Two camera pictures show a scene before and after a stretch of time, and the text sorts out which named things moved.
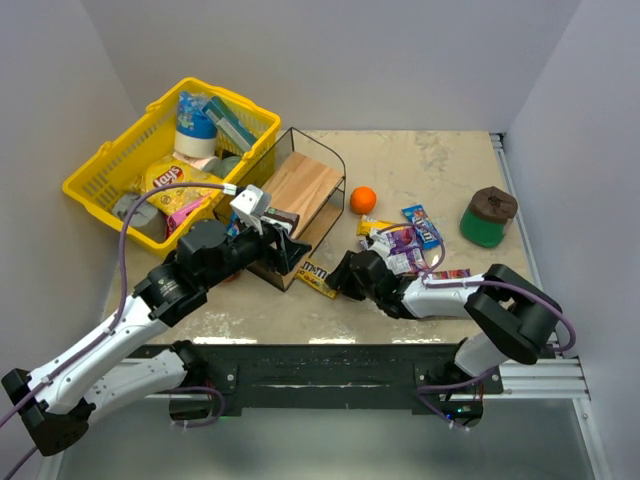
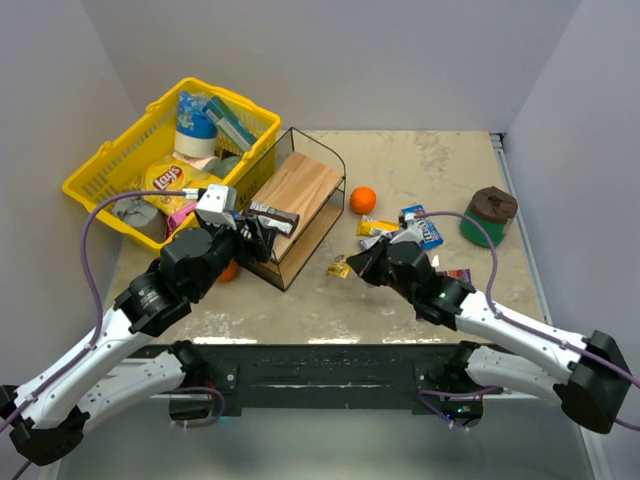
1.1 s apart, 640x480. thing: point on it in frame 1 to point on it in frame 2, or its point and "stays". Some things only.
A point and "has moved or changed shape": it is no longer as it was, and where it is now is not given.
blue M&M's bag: x=424 y=228 stays
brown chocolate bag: x=286 y=220 stays
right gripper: x=353 y=270 to x=382 y=259
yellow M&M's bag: x=315 y=277 has moved or changed shape
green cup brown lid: x=488 y=217 stays
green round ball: x=224 y=165 stays
